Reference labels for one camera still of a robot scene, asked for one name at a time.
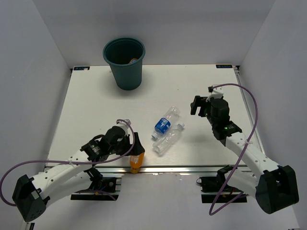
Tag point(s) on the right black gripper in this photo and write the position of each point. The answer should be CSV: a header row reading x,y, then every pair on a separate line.
x,y
199,102

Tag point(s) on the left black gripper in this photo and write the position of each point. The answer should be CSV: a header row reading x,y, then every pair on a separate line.
x,y
137,148

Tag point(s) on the orange juice bottle front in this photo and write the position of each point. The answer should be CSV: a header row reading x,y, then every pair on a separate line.
x,y
136,163

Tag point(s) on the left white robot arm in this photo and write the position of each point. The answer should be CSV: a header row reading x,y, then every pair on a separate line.
x,y
32,195

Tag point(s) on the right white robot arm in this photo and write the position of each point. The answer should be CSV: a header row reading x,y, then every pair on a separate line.
x,y
273,186

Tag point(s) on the dark green plastic bin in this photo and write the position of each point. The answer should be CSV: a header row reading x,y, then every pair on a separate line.
x,y
117,54

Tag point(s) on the clear empty plastic bottle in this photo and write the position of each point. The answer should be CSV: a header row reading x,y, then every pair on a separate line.
x,y
168,140

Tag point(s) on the blue label crushed bottle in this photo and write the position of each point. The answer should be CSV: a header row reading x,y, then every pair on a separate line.
x,y
165,122

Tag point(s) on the right blue table label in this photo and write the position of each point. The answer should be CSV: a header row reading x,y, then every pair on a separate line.
x,y
223,66

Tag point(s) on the blue table label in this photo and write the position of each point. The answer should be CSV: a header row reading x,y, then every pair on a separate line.
x,y
223,66
81,68

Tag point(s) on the left blue table label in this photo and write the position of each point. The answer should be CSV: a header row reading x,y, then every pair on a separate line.
x,y
81,68

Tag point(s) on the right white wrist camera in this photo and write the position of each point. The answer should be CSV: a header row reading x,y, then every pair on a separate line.
x,y
216,92

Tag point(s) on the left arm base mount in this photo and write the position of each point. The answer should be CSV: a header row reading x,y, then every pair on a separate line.
x,y
100,188

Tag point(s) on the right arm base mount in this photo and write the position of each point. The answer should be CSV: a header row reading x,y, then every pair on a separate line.
x,y
210,185

